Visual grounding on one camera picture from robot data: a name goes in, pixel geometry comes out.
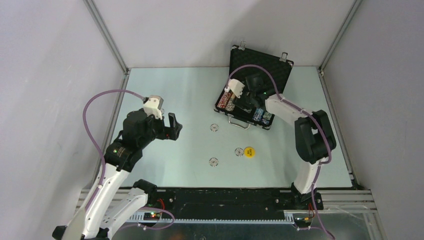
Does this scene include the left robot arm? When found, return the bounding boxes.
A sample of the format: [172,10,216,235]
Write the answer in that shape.
[52,95,182,240]

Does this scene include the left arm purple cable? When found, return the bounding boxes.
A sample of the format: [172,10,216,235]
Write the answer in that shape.
[82,89,176,231]

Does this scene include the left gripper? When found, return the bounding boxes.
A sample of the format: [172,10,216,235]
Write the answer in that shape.
[138,110,182,148]

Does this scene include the grey poker chip stack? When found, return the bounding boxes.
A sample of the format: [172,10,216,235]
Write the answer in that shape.
[225,99,235,112]

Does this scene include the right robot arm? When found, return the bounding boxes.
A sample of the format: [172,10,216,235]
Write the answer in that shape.
[167,73,336,209]

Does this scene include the light blue chip stack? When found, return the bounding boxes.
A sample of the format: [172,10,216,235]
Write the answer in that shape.
[252,108,264,122]

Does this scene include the red poker chip stack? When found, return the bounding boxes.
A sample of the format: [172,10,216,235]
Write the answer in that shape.
[216,91,232,109]

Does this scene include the yellow big blind button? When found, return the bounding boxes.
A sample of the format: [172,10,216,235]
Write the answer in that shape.
[243,146,256,158]

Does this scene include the white poker chip by die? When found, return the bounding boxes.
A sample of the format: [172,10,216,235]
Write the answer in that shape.
[234,147,244,157]

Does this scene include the white poker chip front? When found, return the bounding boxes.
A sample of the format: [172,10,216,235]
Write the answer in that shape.
[209,157,219,167]

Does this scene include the black poker set case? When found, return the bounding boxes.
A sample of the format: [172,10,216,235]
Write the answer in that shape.
[213,41,294,130]

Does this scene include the white poker chip near deck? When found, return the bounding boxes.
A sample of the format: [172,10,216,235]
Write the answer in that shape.
[210,123,219,132]

